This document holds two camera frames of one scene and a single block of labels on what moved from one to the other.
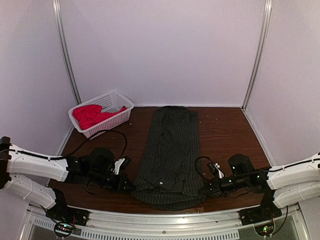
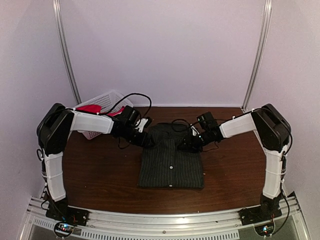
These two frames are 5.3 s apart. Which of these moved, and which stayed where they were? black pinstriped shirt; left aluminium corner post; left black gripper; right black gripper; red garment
Moved: left black gripper; black pinstriped shirt; right black gripper
Stayed: red garment; left aluminium corner post
